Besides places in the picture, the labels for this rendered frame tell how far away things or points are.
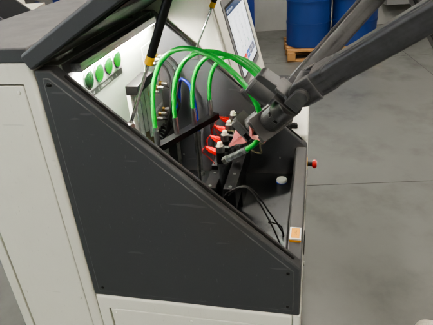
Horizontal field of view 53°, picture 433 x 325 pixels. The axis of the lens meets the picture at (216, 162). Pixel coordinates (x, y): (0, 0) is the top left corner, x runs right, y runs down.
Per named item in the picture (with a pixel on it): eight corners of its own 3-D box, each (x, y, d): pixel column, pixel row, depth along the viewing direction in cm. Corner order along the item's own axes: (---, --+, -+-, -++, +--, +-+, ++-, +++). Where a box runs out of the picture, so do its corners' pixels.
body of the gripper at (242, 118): (240, 113, 130) (256, 98, 126) (262, 138, 131) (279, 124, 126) (230, 121, 125) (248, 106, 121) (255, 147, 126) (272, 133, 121)
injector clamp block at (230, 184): (237, 228, 142) (235, 188, 135) (207, 226, 144) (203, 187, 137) (250, 175, 171) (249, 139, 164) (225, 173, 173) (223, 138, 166)
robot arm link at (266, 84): (311, 98, 90) (321, 78, 96) (267, 64, 89) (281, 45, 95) (278, 131, 99) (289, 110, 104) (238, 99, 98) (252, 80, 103)
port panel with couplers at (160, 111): (162, 134, 157) (150, 47, 142) (153, 134, 157) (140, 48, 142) (173, 119, 168) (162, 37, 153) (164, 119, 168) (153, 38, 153)
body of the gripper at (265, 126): (245, 122, 107) (257, 111, 100) (274, 102, 111) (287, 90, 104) (261, 144, 106) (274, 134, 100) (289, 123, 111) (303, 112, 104)
